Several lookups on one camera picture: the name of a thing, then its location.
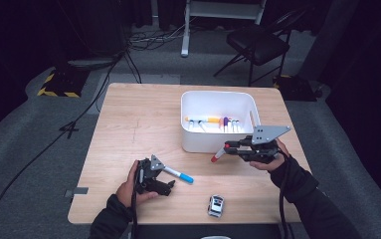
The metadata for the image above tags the white toy car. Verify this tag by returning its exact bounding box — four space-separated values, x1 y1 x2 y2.
207 194 226 219

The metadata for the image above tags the bundle of floor cables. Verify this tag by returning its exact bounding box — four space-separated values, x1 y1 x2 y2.
124 19 192 52

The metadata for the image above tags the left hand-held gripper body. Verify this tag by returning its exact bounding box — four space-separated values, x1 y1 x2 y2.
134 154 166 195

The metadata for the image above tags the black folding chair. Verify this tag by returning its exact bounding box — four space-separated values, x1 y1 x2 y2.
212 8 306 88

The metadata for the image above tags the white metal stand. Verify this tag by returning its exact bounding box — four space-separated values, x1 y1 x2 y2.
180 0 268 58

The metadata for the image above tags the grey stand base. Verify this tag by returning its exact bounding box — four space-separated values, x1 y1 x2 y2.
67 57 117 71

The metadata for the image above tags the dark equipment base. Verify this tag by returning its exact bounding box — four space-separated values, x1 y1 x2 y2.
272 74 323 103

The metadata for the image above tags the light blue cap marker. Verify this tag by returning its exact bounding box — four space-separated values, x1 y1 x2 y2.
161 164 195 184

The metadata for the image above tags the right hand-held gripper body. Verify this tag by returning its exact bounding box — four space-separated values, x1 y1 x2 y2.
242 124 291 164

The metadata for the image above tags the grey tape piece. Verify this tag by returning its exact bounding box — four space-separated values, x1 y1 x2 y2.
64 186 90 199

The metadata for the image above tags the white plastic bin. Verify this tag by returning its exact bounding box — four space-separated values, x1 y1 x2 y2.
180 90 262 154

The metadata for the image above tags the red cap marker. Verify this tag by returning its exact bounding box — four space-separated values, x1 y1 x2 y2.
210 147 227 163

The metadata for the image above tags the person's right hand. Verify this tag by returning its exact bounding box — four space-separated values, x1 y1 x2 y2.
249 138 290 172

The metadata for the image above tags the left hand-held gripper cable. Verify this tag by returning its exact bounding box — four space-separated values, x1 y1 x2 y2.
129 165 140 239

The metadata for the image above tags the yellow cap marker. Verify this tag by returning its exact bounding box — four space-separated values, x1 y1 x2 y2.
184 116 222 124

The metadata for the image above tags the long black floor cable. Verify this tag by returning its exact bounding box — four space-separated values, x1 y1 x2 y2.
0 51 126 239

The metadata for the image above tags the black yellow striped base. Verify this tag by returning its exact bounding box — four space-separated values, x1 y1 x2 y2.
37 68 90 99

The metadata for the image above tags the person's left hand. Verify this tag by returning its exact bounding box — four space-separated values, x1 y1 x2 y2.
115 160 159 208

